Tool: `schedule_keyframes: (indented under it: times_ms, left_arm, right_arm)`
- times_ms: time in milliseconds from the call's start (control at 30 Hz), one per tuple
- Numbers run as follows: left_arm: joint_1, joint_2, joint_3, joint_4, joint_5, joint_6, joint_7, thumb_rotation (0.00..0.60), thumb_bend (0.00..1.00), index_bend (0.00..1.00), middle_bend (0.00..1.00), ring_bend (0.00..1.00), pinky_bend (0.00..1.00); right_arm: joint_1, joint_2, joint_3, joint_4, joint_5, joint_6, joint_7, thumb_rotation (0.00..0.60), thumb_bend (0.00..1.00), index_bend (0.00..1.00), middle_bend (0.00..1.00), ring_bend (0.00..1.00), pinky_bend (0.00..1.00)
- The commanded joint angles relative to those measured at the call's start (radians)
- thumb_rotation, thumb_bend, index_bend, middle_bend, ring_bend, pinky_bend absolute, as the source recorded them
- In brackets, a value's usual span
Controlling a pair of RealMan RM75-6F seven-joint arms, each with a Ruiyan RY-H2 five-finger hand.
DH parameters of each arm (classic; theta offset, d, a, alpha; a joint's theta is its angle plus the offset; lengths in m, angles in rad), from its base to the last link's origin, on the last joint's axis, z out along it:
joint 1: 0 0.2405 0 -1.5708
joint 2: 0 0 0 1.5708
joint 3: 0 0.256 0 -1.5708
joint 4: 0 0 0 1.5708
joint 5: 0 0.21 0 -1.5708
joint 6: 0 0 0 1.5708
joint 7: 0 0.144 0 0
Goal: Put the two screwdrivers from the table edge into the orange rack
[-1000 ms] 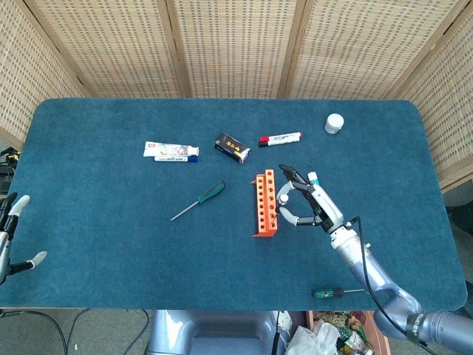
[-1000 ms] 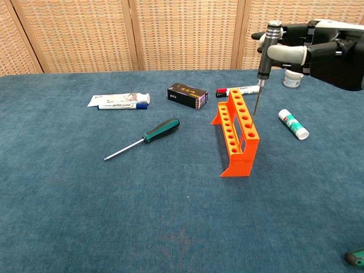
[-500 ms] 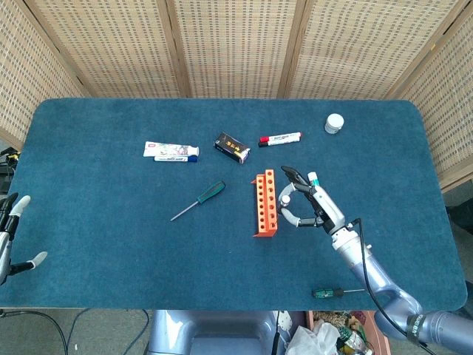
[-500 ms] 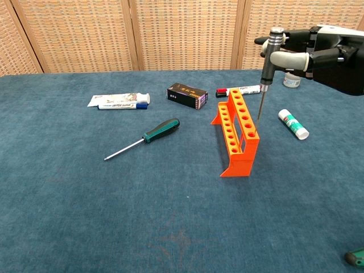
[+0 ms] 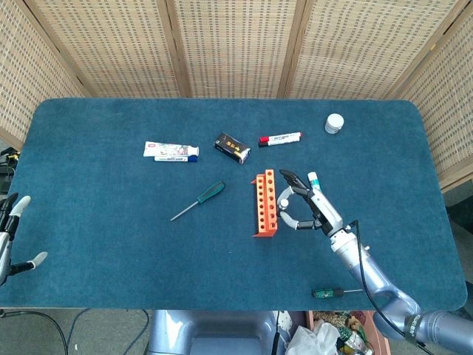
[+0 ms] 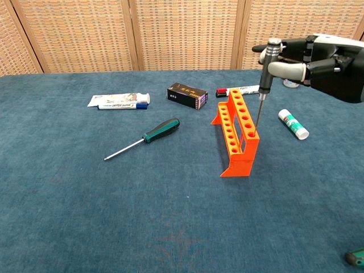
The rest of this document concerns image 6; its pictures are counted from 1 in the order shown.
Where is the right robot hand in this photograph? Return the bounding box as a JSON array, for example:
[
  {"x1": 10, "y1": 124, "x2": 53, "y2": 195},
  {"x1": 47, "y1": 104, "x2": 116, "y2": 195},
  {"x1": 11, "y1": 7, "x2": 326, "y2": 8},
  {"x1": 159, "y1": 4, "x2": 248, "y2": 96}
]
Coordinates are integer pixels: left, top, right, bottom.
[{"x1": 252, "y1": 33, "x2": 364, "y2": 104}]

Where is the silver black precision screwdriver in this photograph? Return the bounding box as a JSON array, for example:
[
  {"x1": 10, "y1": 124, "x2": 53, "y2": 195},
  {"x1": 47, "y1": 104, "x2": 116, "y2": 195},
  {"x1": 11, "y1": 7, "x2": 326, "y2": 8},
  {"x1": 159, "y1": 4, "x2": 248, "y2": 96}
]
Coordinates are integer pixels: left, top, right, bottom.
[{"x1": 255, "y1": 38, "x2": 283, "y2": 129}]

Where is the small green handled screwdriver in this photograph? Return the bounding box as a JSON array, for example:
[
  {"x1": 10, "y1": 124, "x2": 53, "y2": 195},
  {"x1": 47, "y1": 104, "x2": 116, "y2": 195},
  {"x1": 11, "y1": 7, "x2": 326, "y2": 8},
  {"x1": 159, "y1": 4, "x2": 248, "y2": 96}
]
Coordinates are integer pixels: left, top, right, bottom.
[{"x1": 345, "y1": 247, "x2": 364, "y2": 267}]

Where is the white green glue stick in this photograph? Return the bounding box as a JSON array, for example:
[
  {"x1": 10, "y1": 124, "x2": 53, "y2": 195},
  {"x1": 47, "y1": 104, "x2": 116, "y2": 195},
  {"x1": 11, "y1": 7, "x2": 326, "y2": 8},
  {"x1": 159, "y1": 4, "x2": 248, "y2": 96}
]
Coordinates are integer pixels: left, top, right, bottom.
[{"x1": 278, "y1": 109, "x2": 310, "y2": 140}]

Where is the red capped white marker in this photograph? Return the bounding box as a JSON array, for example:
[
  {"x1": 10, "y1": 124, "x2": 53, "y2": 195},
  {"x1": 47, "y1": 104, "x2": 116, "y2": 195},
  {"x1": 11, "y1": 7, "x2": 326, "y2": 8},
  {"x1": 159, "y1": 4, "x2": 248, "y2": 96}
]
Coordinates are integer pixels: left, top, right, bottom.
[{"x1": 216, "y1": 85, "x2": 260, "y2": 95}]

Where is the orange tool holder rack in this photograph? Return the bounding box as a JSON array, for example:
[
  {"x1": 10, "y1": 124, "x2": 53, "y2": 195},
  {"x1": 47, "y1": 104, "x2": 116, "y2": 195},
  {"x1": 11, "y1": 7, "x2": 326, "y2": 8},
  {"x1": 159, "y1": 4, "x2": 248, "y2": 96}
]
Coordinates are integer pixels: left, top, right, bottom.
[{"x1": 210, "y1": 88, "x2": 260, "y2": 179}]

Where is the black cardboard box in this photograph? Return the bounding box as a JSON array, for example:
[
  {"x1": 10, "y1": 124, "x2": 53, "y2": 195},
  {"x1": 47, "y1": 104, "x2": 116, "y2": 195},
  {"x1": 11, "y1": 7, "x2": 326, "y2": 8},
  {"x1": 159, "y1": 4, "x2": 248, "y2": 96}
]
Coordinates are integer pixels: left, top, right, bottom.
[{"x1": 167, "y1": 82, "x2": 209, "y2": 110}]

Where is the large green black screwdriver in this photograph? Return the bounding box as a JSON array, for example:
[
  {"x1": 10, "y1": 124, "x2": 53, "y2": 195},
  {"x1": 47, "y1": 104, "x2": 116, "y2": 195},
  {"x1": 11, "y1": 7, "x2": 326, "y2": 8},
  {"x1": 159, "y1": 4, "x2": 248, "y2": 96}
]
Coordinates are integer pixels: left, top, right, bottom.
[{"x1": 104, "y1": 118, "x2": 180, "y2": 162}]

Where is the blue capped white marker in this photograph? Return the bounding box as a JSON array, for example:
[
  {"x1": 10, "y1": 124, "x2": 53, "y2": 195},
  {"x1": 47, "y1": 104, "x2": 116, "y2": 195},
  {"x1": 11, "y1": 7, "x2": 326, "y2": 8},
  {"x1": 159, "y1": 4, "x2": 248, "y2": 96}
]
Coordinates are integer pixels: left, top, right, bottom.
[{"x1": 97, "y1": 102, "x2": 149, "y2": 111}]

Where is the white toothpaste tube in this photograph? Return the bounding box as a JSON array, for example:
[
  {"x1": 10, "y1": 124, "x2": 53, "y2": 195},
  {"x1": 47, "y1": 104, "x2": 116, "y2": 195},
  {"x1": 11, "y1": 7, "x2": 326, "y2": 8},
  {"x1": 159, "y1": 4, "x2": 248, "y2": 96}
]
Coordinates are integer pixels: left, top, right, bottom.
[{"x1": 86, "y1": 92, "x2": 151, "y2": 108}]

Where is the blue felt table cover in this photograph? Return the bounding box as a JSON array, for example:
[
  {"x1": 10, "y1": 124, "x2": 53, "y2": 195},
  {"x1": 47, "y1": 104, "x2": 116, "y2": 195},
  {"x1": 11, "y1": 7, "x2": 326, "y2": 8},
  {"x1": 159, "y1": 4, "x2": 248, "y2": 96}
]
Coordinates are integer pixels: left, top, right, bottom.
[{"x1": 0, "y1": 67, "x2": 364, "y2": 273}]

